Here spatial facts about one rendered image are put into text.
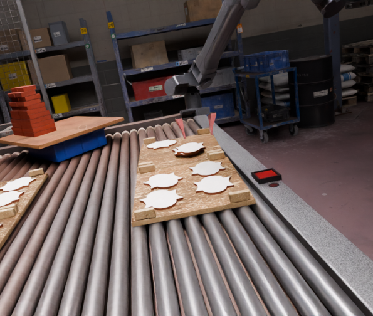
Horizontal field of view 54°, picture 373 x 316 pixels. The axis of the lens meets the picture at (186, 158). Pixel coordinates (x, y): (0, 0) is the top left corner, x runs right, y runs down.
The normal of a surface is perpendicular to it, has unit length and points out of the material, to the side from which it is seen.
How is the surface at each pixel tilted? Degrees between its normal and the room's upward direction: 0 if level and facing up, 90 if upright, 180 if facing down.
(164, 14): 90
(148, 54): 91
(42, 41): 90
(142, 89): 90
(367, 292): 0
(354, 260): 0
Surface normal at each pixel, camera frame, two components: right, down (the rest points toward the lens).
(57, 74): 0.15, 0.28
